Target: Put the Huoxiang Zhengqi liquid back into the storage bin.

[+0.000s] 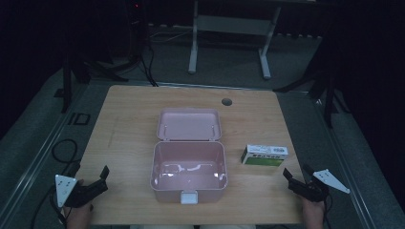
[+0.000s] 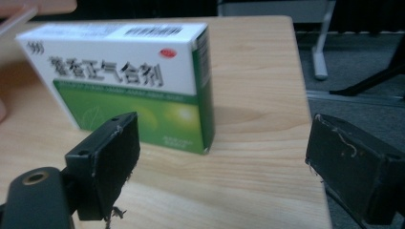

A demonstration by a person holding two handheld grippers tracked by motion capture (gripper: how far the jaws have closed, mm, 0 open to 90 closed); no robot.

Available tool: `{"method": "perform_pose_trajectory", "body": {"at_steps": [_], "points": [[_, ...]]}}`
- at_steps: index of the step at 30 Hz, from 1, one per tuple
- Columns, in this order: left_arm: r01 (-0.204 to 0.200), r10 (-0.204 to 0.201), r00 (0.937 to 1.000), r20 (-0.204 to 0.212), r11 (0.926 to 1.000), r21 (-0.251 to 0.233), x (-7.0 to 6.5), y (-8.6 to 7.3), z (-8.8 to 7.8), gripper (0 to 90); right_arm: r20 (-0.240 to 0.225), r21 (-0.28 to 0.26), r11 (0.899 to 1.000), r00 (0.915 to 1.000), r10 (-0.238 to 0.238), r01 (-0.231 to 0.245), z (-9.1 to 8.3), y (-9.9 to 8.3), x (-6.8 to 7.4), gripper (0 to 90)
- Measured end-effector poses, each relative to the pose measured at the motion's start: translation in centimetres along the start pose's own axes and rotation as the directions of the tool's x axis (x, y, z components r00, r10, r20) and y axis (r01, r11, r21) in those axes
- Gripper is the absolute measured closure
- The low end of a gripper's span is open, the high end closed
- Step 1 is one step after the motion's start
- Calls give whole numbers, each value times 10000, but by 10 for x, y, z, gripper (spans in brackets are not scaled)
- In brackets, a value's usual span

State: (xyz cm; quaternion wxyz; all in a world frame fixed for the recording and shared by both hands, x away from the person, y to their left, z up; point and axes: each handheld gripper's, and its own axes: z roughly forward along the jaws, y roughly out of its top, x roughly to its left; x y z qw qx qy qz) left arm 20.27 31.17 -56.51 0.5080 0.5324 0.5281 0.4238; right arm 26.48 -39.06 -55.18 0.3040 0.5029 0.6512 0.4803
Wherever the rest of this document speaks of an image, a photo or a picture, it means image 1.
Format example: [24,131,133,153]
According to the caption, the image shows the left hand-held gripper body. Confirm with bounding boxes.
[54,174,109,210]

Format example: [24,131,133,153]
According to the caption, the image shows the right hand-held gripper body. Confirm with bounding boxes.
[288,169,352,203]

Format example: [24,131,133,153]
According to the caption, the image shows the green and white medicine box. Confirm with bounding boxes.
[241,144,289,168]

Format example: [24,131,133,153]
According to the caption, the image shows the pink plastic storage box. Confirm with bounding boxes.
[149,107,229,205]

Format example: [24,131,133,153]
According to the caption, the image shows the person's right hand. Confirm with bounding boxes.
[300,195,327,229]

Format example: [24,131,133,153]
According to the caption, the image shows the person's left hand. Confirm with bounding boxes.
[63,203,96,229]

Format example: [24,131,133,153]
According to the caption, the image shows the black metal stand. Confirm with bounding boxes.
[53,0,130,115]
[272,28,352,129]

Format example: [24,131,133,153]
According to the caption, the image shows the dark computer tower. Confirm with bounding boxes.
[124,0,150,63]

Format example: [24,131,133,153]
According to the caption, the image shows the black looped floor cable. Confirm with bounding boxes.
[51,138,81,167]

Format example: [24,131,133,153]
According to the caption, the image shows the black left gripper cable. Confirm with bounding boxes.
[29,184,69,229]

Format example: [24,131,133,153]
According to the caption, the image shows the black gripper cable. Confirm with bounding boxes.
[323,193,333,229]
[29,184,69,229]

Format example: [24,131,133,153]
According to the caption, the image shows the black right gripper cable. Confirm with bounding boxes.
[323,193,333,229]

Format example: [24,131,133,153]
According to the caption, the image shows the black hanging cables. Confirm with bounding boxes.
[139,30,160,88]

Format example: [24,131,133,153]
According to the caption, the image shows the white metal desk frame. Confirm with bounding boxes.
[187,0,283,80]

